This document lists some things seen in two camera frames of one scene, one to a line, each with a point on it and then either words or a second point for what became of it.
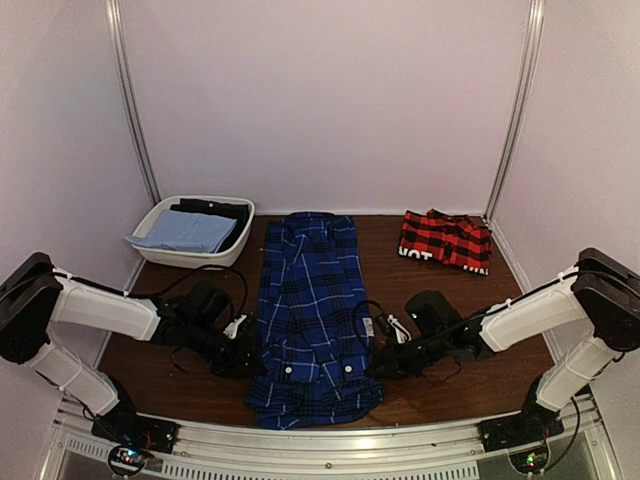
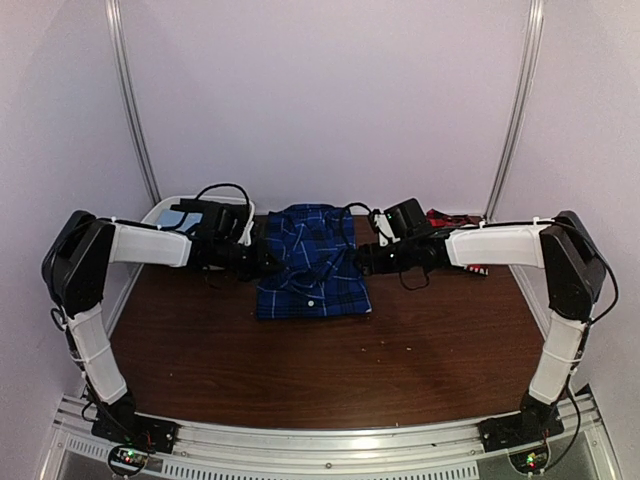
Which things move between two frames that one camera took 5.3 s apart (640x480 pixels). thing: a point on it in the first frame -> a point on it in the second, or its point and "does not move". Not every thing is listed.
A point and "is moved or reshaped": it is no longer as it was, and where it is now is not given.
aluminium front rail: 335,449 does not move
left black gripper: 235,364 -> 258,268
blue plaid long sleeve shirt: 315,325 is moved or reshaped
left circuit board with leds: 126,460 does not move
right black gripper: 394,365 -> 373,263
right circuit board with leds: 532,461 does not move
